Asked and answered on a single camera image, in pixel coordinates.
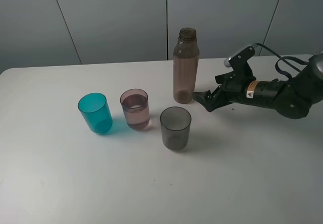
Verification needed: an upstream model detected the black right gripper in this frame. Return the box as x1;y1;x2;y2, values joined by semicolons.
193;71;288;112

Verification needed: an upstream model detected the brown transparent plastic bottle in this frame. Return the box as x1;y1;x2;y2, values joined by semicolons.
173;27;199;104

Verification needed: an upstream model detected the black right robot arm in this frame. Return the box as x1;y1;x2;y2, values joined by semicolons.
193;45;322;119

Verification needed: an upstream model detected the grey transparent plastic cup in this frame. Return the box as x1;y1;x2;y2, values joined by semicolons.
159;106;192;151

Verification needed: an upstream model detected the pink transparent plastic cup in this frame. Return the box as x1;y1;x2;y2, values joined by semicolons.
120;89;150;131

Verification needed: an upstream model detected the teal transparent plastic cup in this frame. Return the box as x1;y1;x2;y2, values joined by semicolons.
78;92;113;134

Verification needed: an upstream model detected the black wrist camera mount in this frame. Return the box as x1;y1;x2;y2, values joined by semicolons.
224;44;256;83

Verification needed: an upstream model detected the black cable bundle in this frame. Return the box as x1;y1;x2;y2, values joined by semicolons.
254;43;310;79

